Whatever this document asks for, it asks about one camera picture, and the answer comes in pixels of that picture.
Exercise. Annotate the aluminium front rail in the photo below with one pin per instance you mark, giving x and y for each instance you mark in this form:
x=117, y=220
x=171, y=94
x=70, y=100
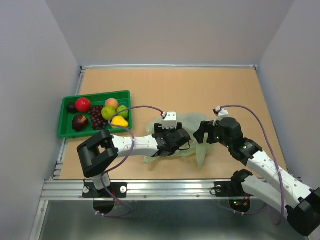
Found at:
x=136, y=190

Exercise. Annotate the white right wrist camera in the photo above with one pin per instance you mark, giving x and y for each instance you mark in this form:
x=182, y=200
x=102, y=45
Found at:
x=220, y=113

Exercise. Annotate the dark red grape bunch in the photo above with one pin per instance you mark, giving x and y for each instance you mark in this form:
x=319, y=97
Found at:
x=97, y=120

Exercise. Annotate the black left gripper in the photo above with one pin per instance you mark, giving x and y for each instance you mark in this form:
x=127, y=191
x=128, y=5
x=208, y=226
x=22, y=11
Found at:
x=158, y=128

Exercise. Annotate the orange pink peach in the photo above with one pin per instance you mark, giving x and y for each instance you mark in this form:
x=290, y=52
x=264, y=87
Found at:
x=112, y=102

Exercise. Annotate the light green plastic bag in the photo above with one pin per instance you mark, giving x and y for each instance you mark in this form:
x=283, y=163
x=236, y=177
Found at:
x=190, y=122

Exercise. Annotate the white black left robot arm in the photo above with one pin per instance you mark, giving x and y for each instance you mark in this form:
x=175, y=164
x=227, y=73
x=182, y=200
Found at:
x=98, y=152

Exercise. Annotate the dark red apple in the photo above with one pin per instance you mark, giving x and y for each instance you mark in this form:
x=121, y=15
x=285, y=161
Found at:
x=79, y=122

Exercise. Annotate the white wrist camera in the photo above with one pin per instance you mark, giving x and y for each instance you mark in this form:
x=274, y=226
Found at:
x=169, y=120
x=220, y=113

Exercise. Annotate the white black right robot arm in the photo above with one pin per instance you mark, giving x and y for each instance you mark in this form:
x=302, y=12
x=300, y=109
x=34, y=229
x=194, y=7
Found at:
x=299, y=203

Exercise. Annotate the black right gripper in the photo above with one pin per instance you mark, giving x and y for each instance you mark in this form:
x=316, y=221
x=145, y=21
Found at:
x=199, y=134

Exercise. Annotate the green plastic tray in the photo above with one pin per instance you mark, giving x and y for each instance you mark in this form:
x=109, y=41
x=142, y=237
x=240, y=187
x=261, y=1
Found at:
x=66, y=118

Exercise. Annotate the dark purple plum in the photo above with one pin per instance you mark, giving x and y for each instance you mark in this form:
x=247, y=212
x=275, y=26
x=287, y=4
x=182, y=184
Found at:
x=71, y=108

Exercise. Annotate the cracked lime green fruit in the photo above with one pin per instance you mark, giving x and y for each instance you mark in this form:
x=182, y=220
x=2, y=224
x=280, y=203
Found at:
x=123, y=111

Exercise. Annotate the yellow pear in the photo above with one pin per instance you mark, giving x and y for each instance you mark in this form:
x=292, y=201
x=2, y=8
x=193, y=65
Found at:
x=118, y=121

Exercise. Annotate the green round apple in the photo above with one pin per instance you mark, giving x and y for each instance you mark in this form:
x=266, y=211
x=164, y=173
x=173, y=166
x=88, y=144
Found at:
x=107, y=112

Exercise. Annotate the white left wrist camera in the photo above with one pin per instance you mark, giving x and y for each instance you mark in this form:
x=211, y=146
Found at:
x=169, y=120

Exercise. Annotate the bright red apple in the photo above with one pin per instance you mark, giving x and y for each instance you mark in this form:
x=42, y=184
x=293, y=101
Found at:
x=83, y=105

